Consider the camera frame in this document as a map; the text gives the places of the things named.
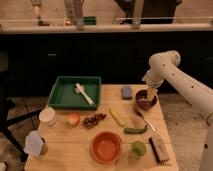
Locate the translucent plastic pitcher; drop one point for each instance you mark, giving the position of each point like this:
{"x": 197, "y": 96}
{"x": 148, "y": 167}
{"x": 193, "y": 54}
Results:
{"x": 35, "y": 145}

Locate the white utensil in tray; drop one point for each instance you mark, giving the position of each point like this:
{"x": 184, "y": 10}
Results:
{"x": 80, "y": 89}

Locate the black brush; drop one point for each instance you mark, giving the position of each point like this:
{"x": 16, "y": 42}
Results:
{"x": 159, "y": 148}

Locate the green box on counter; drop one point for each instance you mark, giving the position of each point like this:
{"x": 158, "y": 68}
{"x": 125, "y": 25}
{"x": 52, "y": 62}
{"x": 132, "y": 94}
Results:
{"x": 90, "y": 20}

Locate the yellow banana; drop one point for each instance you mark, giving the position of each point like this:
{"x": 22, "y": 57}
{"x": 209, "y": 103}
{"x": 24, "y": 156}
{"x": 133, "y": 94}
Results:
{"x": 117, "y": 118}

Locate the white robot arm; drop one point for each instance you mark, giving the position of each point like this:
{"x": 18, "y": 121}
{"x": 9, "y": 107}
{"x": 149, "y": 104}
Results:
{"x": 164, "y": 66}

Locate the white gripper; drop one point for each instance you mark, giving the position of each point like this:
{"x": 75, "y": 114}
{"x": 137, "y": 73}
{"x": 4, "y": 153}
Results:
{"x": 154, "y": 81}

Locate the red grapes bunch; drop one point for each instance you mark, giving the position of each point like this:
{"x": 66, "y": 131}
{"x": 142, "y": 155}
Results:
{"x": 90, "y": 122}

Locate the dark maroon bowl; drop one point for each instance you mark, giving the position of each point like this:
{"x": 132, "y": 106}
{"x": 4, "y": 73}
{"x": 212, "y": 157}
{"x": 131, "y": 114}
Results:
{"x": 142, "y": 102}

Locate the orange bowl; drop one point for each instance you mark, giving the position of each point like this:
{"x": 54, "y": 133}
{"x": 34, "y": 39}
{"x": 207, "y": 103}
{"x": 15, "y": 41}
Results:
{"x": 106, "y": 147}

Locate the green cucumber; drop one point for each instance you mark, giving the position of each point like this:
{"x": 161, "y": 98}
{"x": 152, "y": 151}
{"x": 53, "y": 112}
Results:
{"x": 128, "y": 130}

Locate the green plastic tray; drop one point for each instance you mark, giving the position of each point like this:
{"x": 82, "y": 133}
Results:
{"x": 64, "y": 95}

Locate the blue sponge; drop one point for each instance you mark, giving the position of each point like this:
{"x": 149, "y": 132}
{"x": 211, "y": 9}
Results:
{"x": 126, "y": 92}

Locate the green cup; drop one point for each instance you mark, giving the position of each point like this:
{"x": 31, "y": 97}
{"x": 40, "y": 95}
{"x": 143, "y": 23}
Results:
{"x": 138, "y": 149}

